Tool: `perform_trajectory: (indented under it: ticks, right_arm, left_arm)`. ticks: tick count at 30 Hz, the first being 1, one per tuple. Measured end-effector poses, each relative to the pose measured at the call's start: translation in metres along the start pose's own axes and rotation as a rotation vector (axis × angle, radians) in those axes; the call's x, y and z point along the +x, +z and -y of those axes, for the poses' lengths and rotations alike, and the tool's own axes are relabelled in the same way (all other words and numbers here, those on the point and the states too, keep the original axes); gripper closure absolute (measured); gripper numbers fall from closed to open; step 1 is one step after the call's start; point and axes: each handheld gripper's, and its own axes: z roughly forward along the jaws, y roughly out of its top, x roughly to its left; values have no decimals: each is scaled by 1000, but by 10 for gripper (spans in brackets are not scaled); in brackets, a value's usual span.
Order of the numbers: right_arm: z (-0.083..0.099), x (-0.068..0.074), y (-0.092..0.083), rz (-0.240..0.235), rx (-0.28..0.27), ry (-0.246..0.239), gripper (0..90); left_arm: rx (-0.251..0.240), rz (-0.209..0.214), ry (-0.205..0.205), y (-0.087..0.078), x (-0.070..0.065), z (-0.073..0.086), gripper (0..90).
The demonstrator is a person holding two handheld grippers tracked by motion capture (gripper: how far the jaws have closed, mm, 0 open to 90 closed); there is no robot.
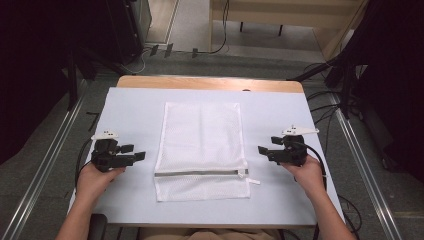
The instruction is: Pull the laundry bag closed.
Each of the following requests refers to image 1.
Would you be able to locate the pale blue table mat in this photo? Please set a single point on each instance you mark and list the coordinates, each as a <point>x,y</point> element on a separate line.
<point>133,113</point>

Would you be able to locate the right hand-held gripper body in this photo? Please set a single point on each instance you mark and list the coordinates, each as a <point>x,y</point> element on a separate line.
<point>292,153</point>

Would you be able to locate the wooden table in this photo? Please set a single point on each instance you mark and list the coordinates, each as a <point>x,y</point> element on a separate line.
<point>206,82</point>

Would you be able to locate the person's left hand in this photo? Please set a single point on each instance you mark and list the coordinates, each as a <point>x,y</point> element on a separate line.
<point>93,181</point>

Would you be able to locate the person's beige trousers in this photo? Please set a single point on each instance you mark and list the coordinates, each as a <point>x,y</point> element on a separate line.
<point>206,234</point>

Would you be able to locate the person's right hand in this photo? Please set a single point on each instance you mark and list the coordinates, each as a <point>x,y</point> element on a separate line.
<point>310,176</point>

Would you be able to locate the metal floor rail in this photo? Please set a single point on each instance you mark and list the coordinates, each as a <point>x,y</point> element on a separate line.
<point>40,173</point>
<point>366,173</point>

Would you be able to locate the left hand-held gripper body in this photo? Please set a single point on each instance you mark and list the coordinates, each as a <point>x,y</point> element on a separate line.
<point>108,156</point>

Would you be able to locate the black metal stand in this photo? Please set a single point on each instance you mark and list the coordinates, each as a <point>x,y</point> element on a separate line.
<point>343,83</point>
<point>72,83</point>

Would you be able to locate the dark curtain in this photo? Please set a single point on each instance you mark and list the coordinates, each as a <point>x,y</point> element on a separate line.
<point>396,83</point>

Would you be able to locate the black equipment cabinet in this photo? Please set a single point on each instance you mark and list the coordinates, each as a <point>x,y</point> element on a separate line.
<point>125,26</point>

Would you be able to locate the white mesh laundry bag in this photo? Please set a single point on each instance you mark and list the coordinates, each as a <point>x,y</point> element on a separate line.
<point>200,140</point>

